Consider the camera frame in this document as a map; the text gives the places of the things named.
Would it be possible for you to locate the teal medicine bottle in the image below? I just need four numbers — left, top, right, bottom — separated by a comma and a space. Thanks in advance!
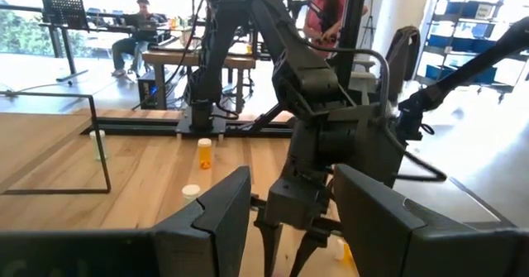
89, 129, 109, 162
181, 184, 202, 207

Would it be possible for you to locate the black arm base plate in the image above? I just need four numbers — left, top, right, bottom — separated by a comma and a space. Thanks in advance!
175, 105, 228, 141

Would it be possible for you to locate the black aluminium table frame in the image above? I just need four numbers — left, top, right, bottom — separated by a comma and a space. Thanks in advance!
80, 117, 295, 138

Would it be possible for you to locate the person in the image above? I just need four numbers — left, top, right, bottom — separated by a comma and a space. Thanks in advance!
110, 0, 166, 78
303, 0, 369, 59

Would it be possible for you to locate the black vertical frame post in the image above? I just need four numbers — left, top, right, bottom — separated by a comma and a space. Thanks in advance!
335, 0, 369, 94

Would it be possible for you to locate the small orange medicine bottle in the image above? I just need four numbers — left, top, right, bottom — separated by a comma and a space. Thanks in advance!
197, 137, 213, 170
333, 238, 355, 265

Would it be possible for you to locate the dark brown chair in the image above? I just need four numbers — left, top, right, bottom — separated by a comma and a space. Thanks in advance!
384, 25, 422, 104

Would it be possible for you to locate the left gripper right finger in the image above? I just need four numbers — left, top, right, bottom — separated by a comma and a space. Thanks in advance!
333, 164, 517, 277

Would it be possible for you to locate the black perforated panel stand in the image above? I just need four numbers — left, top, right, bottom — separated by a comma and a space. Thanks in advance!
39, 0, 90, 82

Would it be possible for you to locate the wooden shelf with black frame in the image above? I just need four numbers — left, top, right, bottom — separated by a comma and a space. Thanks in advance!
0, 89, 112, 195

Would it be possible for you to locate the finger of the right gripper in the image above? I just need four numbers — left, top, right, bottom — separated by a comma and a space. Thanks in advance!
254, 221, 284, 277
288, 231, 331, 277

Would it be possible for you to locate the rack with blue bins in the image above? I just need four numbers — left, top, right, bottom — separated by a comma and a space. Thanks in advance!
417, 0, 529, 92

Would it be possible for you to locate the black computer tower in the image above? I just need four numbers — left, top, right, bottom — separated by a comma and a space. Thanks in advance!
137, 69, 160, 111

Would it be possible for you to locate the wooden background table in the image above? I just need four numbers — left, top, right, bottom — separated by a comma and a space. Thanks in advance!
142, 47, 257, 112

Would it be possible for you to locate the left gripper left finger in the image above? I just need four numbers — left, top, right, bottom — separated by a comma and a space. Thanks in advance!
152, 165, 252, 277

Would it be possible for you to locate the black angled pole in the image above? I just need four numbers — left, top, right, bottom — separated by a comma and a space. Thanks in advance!
396, 15, 529, 142

